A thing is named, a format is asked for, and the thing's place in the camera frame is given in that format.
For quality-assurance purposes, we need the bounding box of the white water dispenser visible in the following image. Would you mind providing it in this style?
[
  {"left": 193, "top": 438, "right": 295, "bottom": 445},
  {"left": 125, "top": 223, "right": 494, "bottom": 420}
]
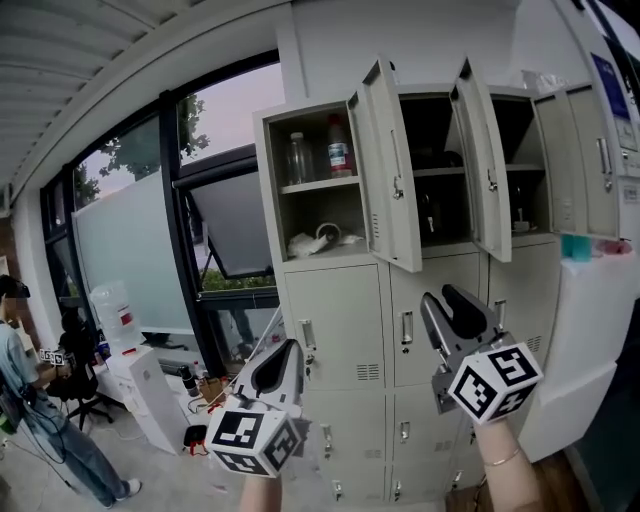
[{"left": 106, "top": 343, "right": 190, "bottom": 456}]

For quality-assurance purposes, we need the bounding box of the grey metal locker cabinet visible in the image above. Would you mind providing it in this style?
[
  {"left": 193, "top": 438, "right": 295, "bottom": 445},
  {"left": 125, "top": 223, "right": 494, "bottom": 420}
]
[{"left": 252, "top": 81, "right": 567, "bottom": 504}]

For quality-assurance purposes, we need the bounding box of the person's right forearm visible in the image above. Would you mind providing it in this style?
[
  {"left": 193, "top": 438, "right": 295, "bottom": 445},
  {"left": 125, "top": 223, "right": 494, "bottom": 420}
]
[{"left": 472, "top": 418, "right": 547, "bottom": 512}]

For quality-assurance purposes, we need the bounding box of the tilted window sash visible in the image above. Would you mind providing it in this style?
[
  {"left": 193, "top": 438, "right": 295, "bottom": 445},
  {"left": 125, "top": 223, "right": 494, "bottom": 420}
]
[{"left": 171, "top": 158, "right": 277, "bottom": 281}]

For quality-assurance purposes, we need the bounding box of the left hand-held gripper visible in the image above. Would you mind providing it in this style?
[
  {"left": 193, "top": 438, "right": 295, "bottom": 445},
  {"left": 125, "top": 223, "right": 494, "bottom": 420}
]
[{"left": 204, "top": 338, "right": 307, "bottom": 480}]

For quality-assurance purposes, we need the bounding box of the crumpled white plastic bag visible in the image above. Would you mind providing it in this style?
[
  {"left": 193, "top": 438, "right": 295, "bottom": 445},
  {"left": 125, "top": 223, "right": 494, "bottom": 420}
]
[{"left": 286, "top": 228, "right": 367, "bottom": 259}]

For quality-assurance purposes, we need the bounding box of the black office chair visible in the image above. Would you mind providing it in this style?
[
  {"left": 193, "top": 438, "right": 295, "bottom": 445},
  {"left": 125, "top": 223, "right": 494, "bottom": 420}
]
[{"left": 56, "top": 308, "right": 115, "bottom": 432}]

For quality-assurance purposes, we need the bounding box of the blue wall poster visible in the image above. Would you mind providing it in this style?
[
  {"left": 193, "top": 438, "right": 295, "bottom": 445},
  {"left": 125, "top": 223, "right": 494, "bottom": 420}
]
[{"left": 588, "top": 49, "right": 634, "bottom": 122}]

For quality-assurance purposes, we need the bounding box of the clear empty plastic bottle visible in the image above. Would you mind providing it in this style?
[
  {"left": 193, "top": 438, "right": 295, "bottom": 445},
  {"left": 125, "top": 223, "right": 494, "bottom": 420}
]
[{"left": 285, "top": 131, "right": 315, "bottom": 187}]

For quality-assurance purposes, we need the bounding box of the person's left forearm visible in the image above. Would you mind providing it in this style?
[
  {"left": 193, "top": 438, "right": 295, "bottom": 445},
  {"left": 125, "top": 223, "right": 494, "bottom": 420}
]
[{"left": 238, "top": 473, "right": 284, "bottom": 512}]

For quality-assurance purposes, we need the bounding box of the white tape roll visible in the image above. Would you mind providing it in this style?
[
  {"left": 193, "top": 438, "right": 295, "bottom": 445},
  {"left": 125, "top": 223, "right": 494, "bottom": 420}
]
[{"left": 314, "top": 221, "right": 345, "bottom": 247}]

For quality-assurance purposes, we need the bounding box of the frosted glass panel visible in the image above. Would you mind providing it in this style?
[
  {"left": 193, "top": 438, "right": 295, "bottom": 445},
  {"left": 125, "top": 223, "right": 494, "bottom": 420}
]
[{"left": 70, "top": 168, "right": 197, "bottom": 337}]

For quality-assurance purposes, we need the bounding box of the teal cup stack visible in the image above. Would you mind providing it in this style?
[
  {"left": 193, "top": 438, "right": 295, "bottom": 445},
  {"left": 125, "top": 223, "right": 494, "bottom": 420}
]
[{"left": 559, "top": 232, "right": 594, "bottom": 262}]

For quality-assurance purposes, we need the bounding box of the thin gold bracelet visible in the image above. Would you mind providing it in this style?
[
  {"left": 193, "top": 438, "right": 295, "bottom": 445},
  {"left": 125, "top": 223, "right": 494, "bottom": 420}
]
[{"left": 483, "top": 447, "right": 522, "bottom": 468}]

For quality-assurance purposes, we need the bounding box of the black thermos flask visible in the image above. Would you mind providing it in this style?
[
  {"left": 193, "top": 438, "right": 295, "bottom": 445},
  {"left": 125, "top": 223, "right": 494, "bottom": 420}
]
[{"left": 177, "top": 364, "right": 200, "bottom": 397}]

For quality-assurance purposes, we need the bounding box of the brown cardboard box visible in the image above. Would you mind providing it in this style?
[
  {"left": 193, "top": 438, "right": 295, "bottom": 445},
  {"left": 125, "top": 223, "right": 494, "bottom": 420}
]
[{"left": 198, "top": 376, "right": 230, "bottom": 405}]

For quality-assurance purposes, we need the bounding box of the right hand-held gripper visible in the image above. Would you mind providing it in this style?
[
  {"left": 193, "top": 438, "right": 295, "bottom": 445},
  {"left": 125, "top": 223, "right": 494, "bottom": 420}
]
[{"left": 419, "top": 283, "right": 545, "bottom": 426}]

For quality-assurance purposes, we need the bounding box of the grey metal locker door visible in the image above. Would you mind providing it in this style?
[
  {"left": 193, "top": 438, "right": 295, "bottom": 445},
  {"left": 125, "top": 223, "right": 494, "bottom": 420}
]
[
  {"left": 448, "top": 56, "right": 514, "bottom": 264},
  {"left": 346, "top": 55, "right": 424, "bottom": 274},
  {"left": 531, "top": 83, "right": 622, "bottom": 242}
]

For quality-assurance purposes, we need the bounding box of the clear water jug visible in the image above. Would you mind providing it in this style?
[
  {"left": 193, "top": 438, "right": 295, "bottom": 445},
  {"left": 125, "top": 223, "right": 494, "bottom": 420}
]
[{"left": 89, "top": 280, "right": 145, "bottom": 354}]

